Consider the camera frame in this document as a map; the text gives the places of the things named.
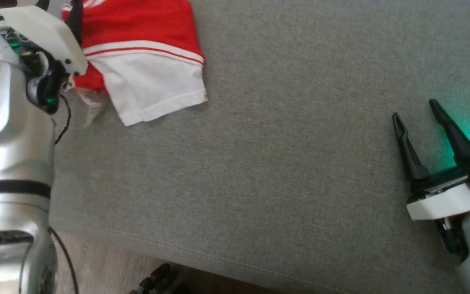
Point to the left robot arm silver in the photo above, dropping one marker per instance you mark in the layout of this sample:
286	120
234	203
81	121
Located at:
10	155

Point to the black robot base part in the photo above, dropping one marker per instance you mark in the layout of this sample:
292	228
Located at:
161	279

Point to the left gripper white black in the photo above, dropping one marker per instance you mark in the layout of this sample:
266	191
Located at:
43	28

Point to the red and white garment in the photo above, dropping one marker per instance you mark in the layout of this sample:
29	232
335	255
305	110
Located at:
145	36

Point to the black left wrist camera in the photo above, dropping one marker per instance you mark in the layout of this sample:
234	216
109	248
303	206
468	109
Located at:
49	87

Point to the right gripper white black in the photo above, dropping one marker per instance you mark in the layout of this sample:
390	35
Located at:
443	202

